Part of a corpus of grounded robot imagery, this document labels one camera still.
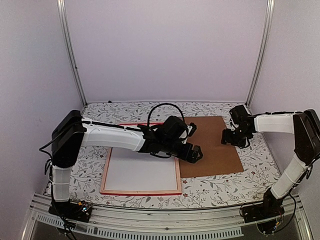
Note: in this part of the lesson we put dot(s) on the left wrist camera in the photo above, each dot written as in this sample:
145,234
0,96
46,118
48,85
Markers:
191,128

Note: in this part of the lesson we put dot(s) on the red wooden picture frame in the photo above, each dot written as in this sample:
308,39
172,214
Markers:
140,192

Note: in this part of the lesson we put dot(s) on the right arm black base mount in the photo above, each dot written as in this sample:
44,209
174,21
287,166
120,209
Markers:
270,207

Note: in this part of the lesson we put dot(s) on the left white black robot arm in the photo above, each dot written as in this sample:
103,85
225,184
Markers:
161,140

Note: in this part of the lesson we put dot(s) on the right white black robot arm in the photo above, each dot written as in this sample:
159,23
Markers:
291,134

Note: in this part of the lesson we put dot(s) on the right aluminium corner post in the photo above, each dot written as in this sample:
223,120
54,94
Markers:
267,25

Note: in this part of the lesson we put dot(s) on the cat photo print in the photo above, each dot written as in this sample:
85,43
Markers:
140,175

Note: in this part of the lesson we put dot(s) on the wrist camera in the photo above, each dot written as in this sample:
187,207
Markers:
233,126
191,128

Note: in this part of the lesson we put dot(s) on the left aluminium corner post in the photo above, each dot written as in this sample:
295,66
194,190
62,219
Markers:
62,13

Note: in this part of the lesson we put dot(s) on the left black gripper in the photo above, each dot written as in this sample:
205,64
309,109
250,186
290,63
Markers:
193,158

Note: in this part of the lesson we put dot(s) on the brown cardboard backing board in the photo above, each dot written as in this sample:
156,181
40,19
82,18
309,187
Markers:
218,159

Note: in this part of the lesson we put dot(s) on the aluminium corner post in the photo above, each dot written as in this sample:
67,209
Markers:
62,13
267,25

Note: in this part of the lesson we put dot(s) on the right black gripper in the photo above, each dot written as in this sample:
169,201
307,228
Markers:
226,138

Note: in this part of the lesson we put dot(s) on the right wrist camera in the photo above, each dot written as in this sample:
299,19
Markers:
233,126

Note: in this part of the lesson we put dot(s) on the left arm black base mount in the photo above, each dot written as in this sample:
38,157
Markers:
78,211

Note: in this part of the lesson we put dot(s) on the floral patterned table cover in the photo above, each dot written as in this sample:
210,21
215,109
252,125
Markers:
260,169

